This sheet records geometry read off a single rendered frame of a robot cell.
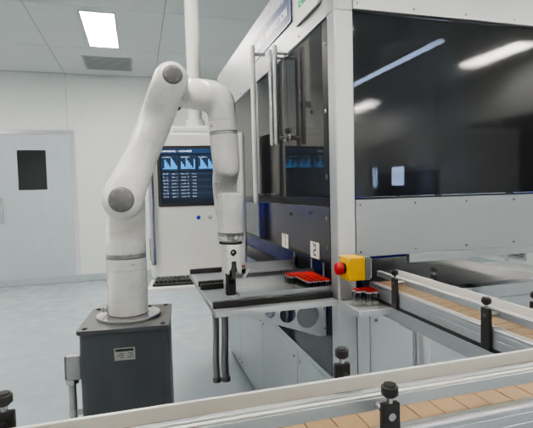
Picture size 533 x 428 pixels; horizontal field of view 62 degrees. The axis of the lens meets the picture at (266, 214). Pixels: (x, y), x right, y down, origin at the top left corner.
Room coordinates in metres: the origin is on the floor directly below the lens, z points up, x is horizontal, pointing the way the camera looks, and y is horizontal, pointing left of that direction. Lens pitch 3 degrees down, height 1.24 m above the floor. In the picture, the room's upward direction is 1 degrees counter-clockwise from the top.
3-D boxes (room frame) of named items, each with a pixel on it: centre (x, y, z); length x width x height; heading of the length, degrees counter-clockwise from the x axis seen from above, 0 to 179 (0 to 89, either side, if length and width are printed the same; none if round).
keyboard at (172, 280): (2.16, 0.35, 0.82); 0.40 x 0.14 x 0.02; 99
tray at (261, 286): (1.57, -0.03, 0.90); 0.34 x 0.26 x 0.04; 107
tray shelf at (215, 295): (1.73, 0.03, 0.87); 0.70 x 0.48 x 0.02; 16
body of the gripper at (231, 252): (1.45, 0.12, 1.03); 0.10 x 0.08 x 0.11; 16
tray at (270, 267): (1.91, 0.01, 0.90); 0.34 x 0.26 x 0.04; 106
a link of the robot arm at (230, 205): (1.45, 0.12, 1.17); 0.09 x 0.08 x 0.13; 14
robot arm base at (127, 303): (1.37, 0.44, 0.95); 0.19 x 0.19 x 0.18
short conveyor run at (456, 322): (1.14, -0.48, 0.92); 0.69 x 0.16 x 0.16; 16
